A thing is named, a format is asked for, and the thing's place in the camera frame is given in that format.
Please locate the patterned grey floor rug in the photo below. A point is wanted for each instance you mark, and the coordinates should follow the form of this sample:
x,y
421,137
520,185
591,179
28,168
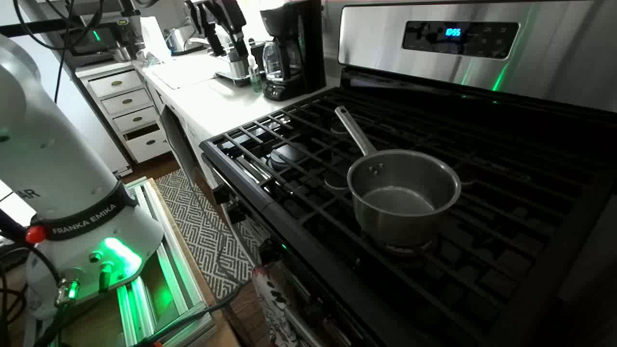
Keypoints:
x,y
215,249

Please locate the black coffee maker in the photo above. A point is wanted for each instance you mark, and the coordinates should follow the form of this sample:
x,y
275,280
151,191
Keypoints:
x,y
292,58

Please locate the white kitchen counter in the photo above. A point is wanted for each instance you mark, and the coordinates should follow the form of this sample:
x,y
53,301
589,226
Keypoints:
x,y
196,104

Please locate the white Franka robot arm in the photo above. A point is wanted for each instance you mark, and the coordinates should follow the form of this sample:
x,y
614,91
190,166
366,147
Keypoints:
x,y
90,233

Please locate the black stove control knob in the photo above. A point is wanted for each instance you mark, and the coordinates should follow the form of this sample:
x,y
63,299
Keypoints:
x,y
223,195

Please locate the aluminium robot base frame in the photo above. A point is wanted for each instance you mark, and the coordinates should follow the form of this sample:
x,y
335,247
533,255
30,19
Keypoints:
x,y
167,293

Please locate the silver metal saucepan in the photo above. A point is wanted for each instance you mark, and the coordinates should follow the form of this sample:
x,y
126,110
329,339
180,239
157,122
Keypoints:
x,y
398,195

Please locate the black knife block set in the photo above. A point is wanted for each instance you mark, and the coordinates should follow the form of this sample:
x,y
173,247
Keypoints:
x,y
221,21

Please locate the white drawer cabinet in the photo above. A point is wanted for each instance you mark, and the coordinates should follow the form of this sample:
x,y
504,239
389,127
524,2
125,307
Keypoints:
x,y
128,106

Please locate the black gas stove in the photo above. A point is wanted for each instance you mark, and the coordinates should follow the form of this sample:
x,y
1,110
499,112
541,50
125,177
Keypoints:
x,y
522,100

